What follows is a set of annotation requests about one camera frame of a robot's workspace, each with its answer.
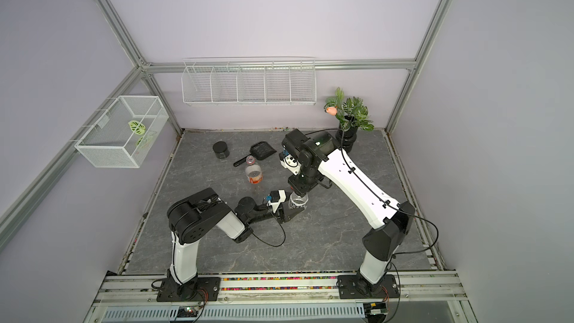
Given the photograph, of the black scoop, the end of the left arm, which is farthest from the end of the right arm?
the black scoop

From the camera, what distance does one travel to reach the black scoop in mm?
1077

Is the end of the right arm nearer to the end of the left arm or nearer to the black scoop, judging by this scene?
the end of the left arm
